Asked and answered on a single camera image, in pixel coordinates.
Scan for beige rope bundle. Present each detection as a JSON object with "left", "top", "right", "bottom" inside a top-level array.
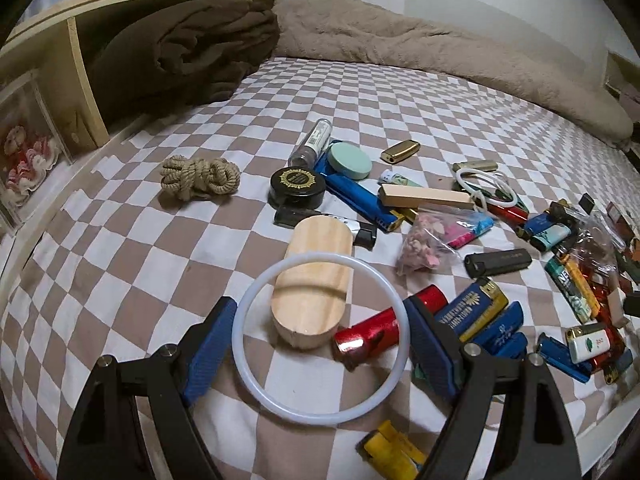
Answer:
[{"left": 160, "top": 156, "right": 240, "bottom": 200}]

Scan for yellow lighter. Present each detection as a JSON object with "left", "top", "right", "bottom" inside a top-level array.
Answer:
[{"left": 356, "top": 419, "right": 429, "bottom": 480}]

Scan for bag of pink candies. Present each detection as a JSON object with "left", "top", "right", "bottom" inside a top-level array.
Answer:
[{"left": 396, "top": 210, "right": 482, "bottom": 277}]

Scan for blue lighter gold print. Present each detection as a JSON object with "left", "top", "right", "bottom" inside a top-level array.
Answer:
[{"left": 434, "top": 280, "right": 511, "bottom": 345}]

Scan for silver lighter black cap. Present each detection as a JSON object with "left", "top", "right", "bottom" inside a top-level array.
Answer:
[{"left": 320, "top": 212, "right": 378, "bottom": 251}]

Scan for small white green lighter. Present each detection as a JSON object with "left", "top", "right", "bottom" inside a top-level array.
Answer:
[{"left": 378, "top": 170, "right": 424, "bottom": 188}]

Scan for bright blue lighter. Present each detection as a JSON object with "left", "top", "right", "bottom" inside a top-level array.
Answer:
[{"left": 536, "top": 332, "right": 594, "bottom": 384}]

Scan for black rectangular lighter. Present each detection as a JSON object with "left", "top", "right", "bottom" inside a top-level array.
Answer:
[{"left": 464, "top": 248, "right": 534, "bottom": 280}]

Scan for long blue lighter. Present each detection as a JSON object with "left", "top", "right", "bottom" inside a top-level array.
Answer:
[{"left": 314, "top": 141, "right": 399, "bottom": 233}]

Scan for gold metal lighter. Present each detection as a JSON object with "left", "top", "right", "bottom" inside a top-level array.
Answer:
[{"left": 380, "top": 139, "right": 421, "bottom": 164}]

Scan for clear display case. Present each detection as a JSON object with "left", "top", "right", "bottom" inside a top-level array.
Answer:
[{"left": 0, "top": 71, "right": 75, "bottom": 233}]

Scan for beige fleece blanket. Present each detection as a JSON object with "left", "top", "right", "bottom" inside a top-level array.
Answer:
[{"left": 274, "top": 0, "right": 635, "bottom": 147}]

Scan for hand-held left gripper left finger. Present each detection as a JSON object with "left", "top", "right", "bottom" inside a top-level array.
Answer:
[{"left": 56, "top": 296, "right": 238, "bottom": 480}]

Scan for wooden headboard shelf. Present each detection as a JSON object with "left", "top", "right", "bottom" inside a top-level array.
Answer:
[{"left": 0, "top": 0, "right": 277, "bottom": 161}]

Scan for pink and blue lighter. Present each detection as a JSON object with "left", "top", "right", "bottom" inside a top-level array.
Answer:
[{"left": 445, "top": 212, "right": 496, "bottom": 251}]

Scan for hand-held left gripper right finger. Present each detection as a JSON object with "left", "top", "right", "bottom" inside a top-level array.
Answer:
[{"left": 404, "top": 296, "right": 583, "bottom": 480}]

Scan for brown white checkered bed sheet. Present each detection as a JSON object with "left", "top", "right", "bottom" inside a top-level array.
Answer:
[{"left": 0, "top": 55, "right": 640, "bottom": 480}]

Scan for red metallic lighter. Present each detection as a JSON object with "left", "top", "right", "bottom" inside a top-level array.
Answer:
[{"left": 332, "top": 284, "right": 449, "bottom": 372}]

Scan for clear plastic bag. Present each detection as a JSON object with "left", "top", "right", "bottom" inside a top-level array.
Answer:
[{"left": 565, "top": 210, "right": 632, "bottom": 281}]

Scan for clear tube black cap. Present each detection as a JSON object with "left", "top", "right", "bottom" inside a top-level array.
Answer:
[{"left": 287, "top": 119, "right": 333, "bottom": 168}]

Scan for small black vape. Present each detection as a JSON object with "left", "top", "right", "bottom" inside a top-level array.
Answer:
[{"left": 273, "top": 204, "right": 312, "bottom": 229}]

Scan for pink plush doll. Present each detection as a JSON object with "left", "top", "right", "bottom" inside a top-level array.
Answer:
[{"left": 2, "top": 125, "right": 58, "bottom": 196}]

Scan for light wooden stick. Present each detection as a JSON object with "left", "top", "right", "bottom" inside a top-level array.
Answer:
[{"left": 377, "top": 184, "right": 474, "bottom": 210}]

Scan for white lighter gold cap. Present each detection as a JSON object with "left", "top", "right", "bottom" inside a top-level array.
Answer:
[{"left": 565, "top": 322, "right": 612, "bottom": 364}]

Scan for teal round compact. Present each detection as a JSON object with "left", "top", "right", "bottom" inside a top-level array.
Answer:
[{"left": 326, "top": 142, "right": 374, "bottom": 181}]

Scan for oval light wooden block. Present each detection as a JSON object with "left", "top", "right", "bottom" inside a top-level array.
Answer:
[{"left": 270, "top": 215, "right": 355, "bottom": 351}]

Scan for large white silicone ring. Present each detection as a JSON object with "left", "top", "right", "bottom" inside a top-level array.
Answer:
[{"left": 231, "top": 254, "right": 412, "bottom": 427}]

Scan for coiled white cable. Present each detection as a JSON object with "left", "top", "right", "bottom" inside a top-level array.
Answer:
[{"left": 454, "top": 167, "right": 519, "bottom": 210}]

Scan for black round tin gold print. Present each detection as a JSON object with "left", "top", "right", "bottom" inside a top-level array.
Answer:
[{"left": 267, "top": 167, "right": 326, "bottom": 210}]

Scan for dark blue lighter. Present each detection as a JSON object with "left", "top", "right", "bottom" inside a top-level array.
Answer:
[{"left": 470, "top": 304, "right": 526, "bottom": 358}]

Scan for folded dark brown blanket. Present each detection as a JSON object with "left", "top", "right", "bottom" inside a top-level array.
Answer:
[{"left": 80, "top": 0, "right": 280, "bottom": 133}]

